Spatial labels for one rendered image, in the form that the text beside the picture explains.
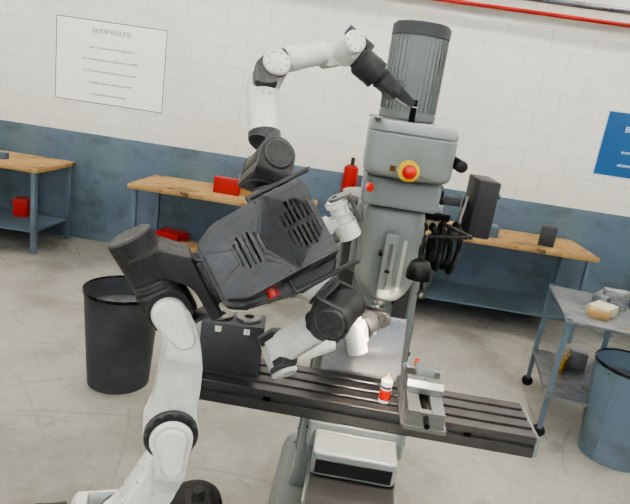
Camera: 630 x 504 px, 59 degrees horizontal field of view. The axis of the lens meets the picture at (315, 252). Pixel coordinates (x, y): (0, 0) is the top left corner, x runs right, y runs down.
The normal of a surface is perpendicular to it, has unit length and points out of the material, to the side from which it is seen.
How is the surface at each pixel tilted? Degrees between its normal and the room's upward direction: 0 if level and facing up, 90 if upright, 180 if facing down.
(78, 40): 90
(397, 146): 90
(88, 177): 90
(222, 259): 74
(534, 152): 90
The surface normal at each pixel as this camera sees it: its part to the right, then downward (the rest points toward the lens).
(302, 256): 0.04, -0.18
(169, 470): 0.26, 0.29
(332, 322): -0.37, 0.30
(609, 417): -0.77, 0.12
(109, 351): 0.01, 0.33
